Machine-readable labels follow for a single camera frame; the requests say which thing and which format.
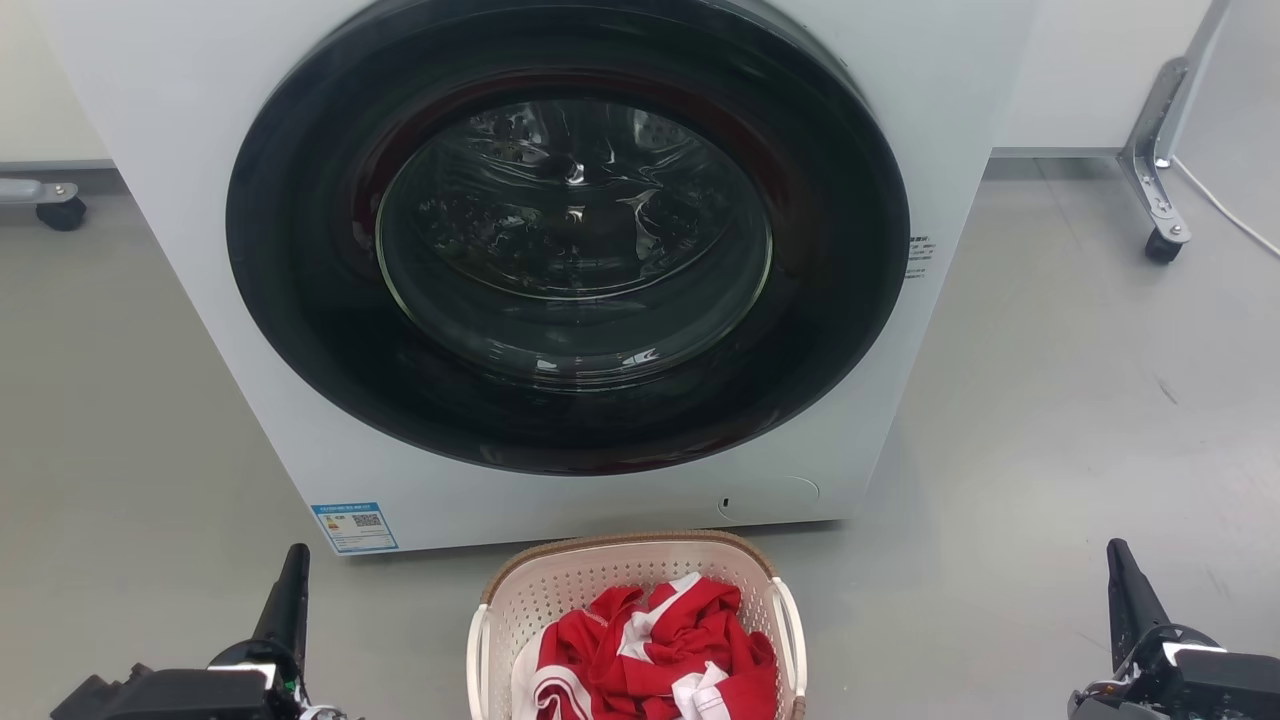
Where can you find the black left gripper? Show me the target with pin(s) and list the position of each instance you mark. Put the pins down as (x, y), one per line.
(190, 692)

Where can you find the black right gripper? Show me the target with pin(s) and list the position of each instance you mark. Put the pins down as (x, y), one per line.
(1190, 680)

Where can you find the white perforated laundry basket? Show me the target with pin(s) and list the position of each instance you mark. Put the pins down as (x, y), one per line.
(560, 585)

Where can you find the blue energy label sticker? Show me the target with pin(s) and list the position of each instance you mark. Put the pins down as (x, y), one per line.
(354, 526)

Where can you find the black round washer door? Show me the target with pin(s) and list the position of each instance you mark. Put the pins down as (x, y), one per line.
(300, 300)

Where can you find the black caster wheel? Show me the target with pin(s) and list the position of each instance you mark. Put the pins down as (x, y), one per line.
(61, 213)
(1162, 246)

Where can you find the white front-load washing machine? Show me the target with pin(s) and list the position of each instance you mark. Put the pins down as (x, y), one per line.
(180, 250)

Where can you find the small text warning sticker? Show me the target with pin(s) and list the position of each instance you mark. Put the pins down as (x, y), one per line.
(918, 257)

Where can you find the red and white garment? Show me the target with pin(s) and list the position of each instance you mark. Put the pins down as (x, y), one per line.
(690, 640)

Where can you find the grey metal stand leg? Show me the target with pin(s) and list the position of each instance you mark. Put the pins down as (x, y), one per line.
(38, 190)
(1160, 140)

